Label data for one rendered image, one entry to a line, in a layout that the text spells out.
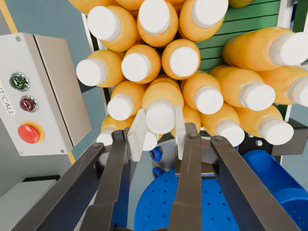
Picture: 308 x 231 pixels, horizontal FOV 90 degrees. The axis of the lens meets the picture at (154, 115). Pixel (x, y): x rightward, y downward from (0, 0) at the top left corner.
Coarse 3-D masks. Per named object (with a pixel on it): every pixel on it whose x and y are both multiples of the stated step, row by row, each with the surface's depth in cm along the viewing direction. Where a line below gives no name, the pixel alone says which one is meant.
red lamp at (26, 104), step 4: (20, 100) 24; (24, 100) 24; (28, 100) 24; (32, 100) 24; (20, 104) 24; (24, 104) 24; (28, 104) 24; (32, 104) 24; (24, 108) 24; (28, 108) 24; (32, 108) 24
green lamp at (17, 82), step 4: (12, 76) 22; (16, 76) 23; (20, 76) 23; (12, 80) 22; (16, 80) 22; (20, 80) 23; (24, 80) 23; (12, 84) 23; (16, 84) 23; (20, 84) 23; (24, 84) 23; (16, 88) 23; (20, 88) 23; (24, 88) 24
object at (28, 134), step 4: (24, 124) 26; (20, 128) 26; (24, 128) 25; (28, 128) 25; (32, 128) 25; (20, 132) 26; (24, 132) 26; (28, 132) 26; (32, 132) 26; (36, 132) 26; (20, 136) 26; (24, 136) 26; (28, 136) 26; (32, 136) 26; (36, 136) 26; (24, 140) 26; (28, 140) 26; (32, 140) 26; (36, 140) 26
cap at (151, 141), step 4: (148, 132) 26; (152, 132) 26; (148, 136) 26; (152, 136) 26; (156, 136) 27; (148, 140) 26; (152, 140) 26; (156, 140) 26; (144, 144) 27; (148, 144) 27; (152, 144) 27; (156, 144) 27; (144, 148) 27; (148, 148) 27; (152, 148) 27
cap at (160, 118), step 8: (160, 104) 19; (168, 104) 19; (152, 112) 19; (160, 112) 19; (168, 112) 18; (152, 120) 19; (160, 120) 19; (168, 120) 19; (152, 128) 19; (160, 128) 19; (168, 128) 19
